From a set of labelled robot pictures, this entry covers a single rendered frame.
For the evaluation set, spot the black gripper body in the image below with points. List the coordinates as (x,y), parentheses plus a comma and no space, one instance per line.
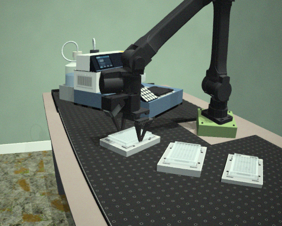
(134,116)

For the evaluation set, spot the white microplate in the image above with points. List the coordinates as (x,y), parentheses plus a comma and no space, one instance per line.
(185,154)
(244,166)
(127,137)

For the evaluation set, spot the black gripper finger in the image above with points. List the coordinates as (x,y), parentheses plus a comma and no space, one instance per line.
(123,121)
(138,128)

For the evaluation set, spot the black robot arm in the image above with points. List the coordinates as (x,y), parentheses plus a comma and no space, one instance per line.
(216,83)

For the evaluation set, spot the blue and white plate washer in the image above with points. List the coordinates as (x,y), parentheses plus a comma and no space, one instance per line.
(158,99)

